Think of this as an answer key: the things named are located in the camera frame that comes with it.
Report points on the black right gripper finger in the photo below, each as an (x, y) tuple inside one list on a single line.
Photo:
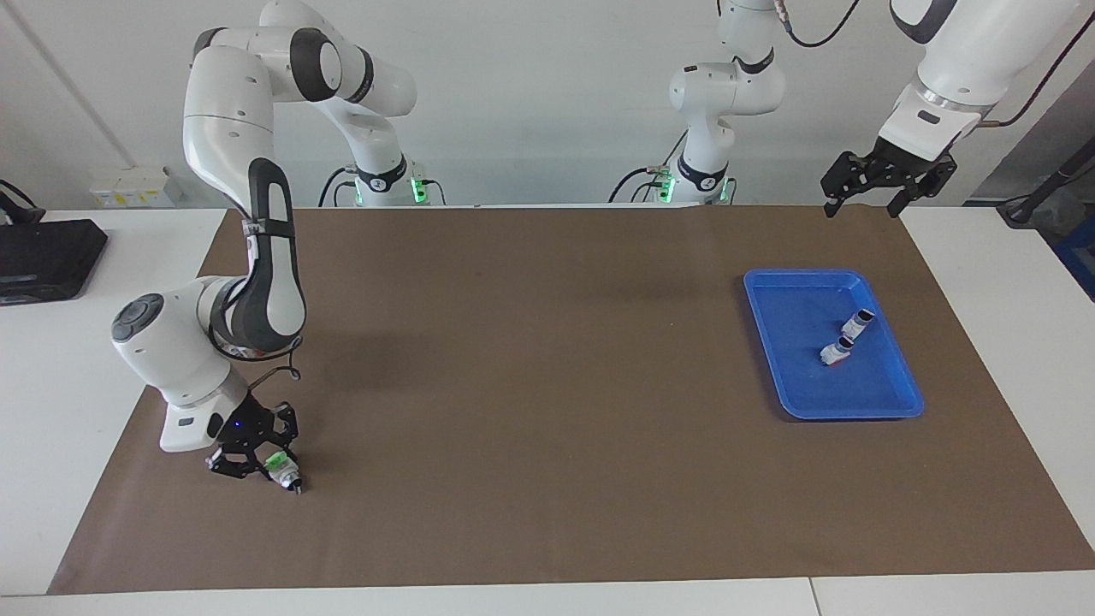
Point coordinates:
[(289, 432), (231, 464)]

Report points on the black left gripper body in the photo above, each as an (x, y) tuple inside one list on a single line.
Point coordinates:
[(898, 162)]

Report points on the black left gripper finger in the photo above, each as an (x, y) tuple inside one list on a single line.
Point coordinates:
[(843, 184), (924, 188)]

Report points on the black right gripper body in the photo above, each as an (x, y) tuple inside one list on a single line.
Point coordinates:
[(248, 423)]

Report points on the selector switch bright green block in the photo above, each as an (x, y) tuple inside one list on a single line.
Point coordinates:
[(282, 469)]

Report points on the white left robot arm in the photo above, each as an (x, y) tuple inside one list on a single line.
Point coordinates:
[(727, 90)]

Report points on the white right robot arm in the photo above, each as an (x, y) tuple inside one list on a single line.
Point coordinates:
[(214, 111)]

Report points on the black stand pole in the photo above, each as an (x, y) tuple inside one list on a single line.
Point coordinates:
[(1061, 174)]

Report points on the blue crate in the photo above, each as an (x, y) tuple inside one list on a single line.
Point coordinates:
[(1080, 257)]

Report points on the blue plastic tray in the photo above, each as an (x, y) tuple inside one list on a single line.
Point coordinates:
[(804, 376)]

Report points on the flat black box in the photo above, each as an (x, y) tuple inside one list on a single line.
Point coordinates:
[(51, 257)]

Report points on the brown paper table mat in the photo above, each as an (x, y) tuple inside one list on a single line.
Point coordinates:
[(547, 428)]

